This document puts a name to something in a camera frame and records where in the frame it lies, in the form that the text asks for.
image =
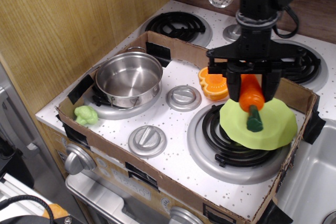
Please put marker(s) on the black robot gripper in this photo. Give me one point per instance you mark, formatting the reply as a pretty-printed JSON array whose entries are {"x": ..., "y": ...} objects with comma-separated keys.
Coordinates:
[{"x": 254, "y": 52}]

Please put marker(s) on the orange toy carrot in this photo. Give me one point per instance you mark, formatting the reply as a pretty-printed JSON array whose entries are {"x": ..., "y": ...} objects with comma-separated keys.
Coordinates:
[{"x": 251, "y": 100}]

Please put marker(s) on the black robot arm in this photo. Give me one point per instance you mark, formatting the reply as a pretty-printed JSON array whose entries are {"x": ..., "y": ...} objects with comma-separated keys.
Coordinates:
[{"x": 262, "y": 9}]

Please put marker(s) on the light green plastic plate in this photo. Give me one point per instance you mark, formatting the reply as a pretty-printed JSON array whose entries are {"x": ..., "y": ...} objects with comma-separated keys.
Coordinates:
[{"x": 279, "y": 125}]

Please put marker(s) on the orange toy pumpkin half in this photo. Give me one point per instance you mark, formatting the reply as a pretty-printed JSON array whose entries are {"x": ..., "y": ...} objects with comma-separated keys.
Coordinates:
[{"x": 214, "y": 86}]

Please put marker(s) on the black back right burner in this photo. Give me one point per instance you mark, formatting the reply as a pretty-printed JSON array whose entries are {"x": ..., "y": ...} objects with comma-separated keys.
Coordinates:
[{"x": 315, "y": 71}]

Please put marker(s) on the silver stove knob back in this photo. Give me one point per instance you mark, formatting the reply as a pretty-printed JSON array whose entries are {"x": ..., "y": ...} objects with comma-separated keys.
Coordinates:
[{"x": 232, "y": 33}]

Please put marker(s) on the silver stove knob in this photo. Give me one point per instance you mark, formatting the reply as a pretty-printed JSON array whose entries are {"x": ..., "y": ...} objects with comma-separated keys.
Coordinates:
[
  {"x": 147, "y": 141},
  {"x": 183, "y": 98},
  {"x": 232, "y": 33}
]

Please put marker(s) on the silver stove knob centre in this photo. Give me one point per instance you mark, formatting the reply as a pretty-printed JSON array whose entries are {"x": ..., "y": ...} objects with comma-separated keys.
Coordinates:
[{"x": 183, "y": 98}]

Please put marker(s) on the black front right burner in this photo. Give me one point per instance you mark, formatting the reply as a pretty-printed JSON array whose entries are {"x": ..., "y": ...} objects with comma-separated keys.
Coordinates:
[{"x": 222, "y": 158}]

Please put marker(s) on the silver stove knob front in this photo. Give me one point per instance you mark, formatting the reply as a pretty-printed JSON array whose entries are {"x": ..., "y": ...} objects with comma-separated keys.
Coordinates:
[{"x": 147, "y": 141}]

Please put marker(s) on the stainless steel pot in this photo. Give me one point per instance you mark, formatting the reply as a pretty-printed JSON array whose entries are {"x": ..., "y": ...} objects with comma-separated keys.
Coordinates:
[{"x": 130, "y": 79}]

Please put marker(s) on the grey toy sink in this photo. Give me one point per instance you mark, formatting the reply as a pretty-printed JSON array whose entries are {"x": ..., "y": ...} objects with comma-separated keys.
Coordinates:
[{"x": 307, "y": 194}]

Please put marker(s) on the silver oven dial right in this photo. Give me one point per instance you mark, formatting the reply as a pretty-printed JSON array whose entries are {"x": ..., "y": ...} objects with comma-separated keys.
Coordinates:
[{"x": 179, "y": 215}]

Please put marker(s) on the green toy broccoli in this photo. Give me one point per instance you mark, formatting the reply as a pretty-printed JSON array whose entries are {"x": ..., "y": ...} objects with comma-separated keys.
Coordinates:
[{"x": 85, "y": 115}]

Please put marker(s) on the silver oven dial knob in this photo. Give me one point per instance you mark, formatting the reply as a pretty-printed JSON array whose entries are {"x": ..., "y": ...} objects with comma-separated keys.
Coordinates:
[{"x": 78, "y": 160}]

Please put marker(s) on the silver oven door handle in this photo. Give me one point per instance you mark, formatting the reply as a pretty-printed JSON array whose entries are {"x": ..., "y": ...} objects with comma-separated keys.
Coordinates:
[{"x": 105, "y": 202}]

